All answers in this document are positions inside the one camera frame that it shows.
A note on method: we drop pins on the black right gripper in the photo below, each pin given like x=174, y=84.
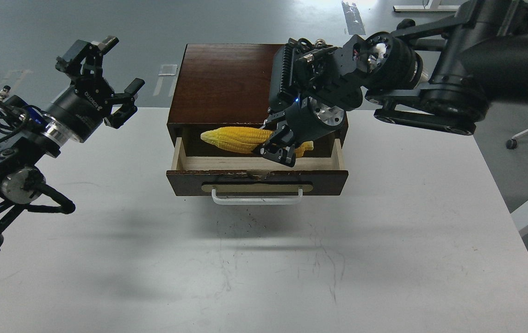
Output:
x=305, y=120

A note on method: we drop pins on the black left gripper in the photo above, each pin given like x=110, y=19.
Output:
x=88, y=99

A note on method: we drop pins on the yellow corn cob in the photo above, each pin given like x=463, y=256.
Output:
x=236, y=139

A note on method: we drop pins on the wooden drawer with white handle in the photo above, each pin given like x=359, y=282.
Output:
x=255, y=177

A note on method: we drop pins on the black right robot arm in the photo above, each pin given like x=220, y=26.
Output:
x=439, y=76

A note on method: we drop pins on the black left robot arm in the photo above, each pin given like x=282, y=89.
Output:
x=27, y=132

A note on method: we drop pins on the dark wooden drawer box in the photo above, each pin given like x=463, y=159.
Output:
x=222, y=84

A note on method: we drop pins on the white desk leg base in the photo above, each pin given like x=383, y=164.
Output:
x=426, y=6

